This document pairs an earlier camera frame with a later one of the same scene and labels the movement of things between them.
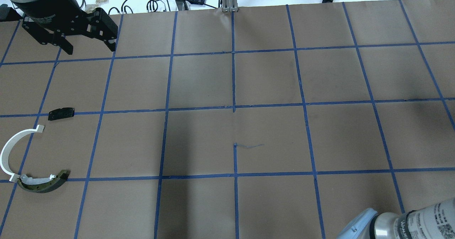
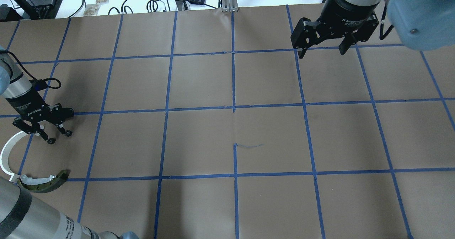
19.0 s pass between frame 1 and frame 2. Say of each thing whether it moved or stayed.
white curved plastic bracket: stayed
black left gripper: moved
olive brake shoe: stayed
